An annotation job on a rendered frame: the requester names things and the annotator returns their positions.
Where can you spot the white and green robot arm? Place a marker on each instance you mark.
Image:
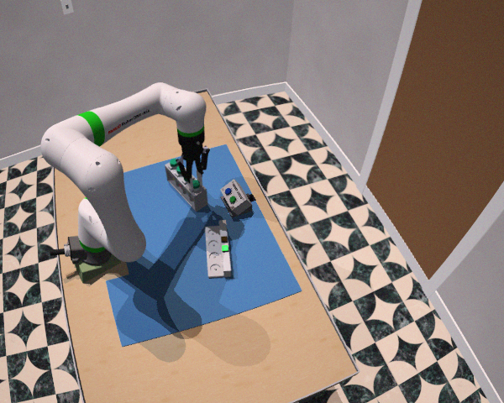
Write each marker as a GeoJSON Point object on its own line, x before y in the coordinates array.
{"type": "Point", "coordinates": [99, 174]}

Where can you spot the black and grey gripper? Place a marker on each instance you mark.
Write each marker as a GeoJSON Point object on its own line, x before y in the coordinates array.
{"type": "Point", "coordinates": [189, 155]}

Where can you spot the blue flat mat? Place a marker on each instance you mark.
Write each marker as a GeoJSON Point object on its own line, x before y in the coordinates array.
{"type": "Point", "coordinates": [168, 289]}

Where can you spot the white sloping button panel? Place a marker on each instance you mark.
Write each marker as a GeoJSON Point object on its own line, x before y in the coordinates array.
{"type": "Point", "coordinates": [236, 201]}

